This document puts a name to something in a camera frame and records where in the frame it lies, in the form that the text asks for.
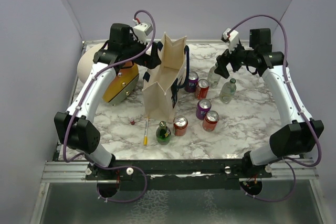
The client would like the yellow white marker pen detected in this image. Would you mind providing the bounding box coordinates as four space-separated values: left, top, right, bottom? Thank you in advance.
143 117 149 146

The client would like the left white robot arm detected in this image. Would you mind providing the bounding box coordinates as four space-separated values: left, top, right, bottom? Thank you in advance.
54 22 161 179

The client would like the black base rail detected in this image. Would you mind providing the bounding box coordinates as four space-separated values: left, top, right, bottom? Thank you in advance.
86 159 271 191

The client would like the purple soda can rear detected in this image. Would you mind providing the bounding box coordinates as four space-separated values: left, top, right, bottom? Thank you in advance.
184 71 198 93

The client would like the red soda can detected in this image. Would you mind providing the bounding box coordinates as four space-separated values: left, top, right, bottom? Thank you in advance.
202 110 219 132
173 115 188 136

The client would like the purple soda can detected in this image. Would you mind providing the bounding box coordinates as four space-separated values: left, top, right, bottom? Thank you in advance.
184 71 198 93
196 99 212 120

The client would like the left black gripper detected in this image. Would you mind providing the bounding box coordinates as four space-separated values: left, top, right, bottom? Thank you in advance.
123 34 161 69

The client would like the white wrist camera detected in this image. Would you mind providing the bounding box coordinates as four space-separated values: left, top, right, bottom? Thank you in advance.
133 22 153 45
221 28 239 53

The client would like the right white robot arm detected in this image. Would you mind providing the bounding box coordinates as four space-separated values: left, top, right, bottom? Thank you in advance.
215 28 324 177

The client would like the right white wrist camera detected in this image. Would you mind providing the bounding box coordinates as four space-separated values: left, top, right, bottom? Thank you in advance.
221 28 239 53

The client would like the green glass bottle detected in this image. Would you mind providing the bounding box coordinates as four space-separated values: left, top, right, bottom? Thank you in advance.
155 121 172 145

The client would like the red soda can front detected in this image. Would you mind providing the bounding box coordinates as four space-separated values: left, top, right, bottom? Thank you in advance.
173 115 188 136

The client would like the purple soda can front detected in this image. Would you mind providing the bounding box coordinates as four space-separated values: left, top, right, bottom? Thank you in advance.
196 99 212 120

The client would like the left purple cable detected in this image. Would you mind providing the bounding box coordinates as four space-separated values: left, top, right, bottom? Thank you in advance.
61 9 156 204

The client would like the red cola can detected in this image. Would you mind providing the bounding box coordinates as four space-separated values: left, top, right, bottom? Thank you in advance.
195 79 209 100

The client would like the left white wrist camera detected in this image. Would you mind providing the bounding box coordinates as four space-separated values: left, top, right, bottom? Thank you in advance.
133 22 153 45

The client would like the red soda can right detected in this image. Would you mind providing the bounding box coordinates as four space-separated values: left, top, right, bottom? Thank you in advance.
202 110 219 132

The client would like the clear glass bottle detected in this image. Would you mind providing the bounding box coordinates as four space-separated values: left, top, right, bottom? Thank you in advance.
207 63 221 88
219 78 237 104

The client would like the cream canvas tote bag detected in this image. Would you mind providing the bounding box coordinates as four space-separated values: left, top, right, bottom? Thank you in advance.
142 34 188 122

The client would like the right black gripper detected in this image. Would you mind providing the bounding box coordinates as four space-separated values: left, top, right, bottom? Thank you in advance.
214 39 256 78

